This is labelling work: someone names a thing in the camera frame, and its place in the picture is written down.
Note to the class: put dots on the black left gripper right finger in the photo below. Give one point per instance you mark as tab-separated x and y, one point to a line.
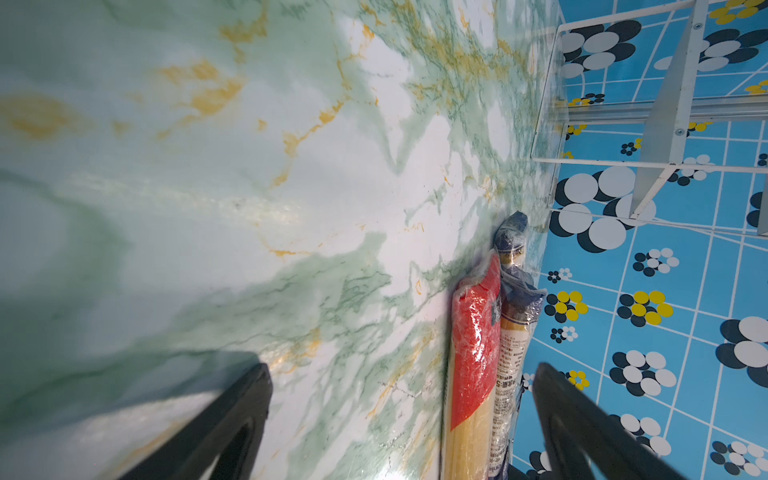
579	435

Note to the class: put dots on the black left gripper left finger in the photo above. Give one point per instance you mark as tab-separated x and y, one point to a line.
222	440

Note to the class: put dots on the red spaghetti bag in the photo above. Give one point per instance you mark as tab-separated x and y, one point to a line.
472	372

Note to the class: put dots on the white two-tier shelf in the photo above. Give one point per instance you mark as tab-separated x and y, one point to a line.
666	138

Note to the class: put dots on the dark blue clear spaghetti bag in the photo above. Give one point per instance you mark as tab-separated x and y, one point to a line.
520	307

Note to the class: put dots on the right aluminium corner post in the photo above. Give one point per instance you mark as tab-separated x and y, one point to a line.
700	110

